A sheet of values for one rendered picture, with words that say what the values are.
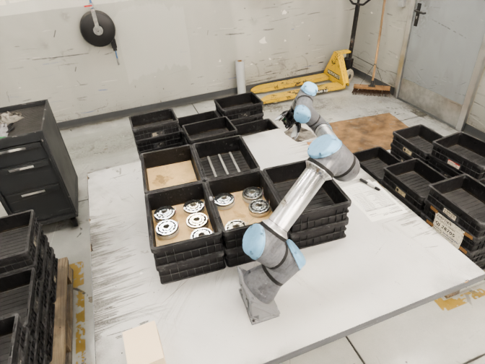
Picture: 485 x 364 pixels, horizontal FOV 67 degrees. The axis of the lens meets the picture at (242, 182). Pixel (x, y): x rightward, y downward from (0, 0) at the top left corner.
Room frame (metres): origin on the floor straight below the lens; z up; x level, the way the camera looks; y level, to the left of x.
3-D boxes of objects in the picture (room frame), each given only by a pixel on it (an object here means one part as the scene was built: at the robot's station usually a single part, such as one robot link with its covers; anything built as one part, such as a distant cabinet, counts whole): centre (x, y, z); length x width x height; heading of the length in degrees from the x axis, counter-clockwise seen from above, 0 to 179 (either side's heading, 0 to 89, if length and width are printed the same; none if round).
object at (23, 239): (1.60, 1.39, 0.37); 0.40 x 0.30 x 0.45; 18
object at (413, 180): (2.02, -1.21, 0.31); 0.40 x 0.30 x 0.34; 18
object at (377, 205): (1.55, -0.70, 0.70); 0.33 x 0.23 x 0.01; 18
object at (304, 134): (2.35, -0.43, 0.71); 0.22 x 0.19 x 0.01; 18
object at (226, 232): (1.36, 0.00, 0.92); 0.40 x 0.30 x 0.02; 13
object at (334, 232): (1.43, -0.29, 0.76); 0.40 x 0.30 x 0.12; 13
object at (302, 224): (1.43, -0.29, 0.87); 0.40 x 0.30 x 0.11; 13
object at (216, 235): (1.29, 0.29, 0.92); 0.40 x 0.30 x 0.02; 13
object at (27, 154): (2.51, 1.63, 0.45); 0.60 x 0.45 x 0.90; 18
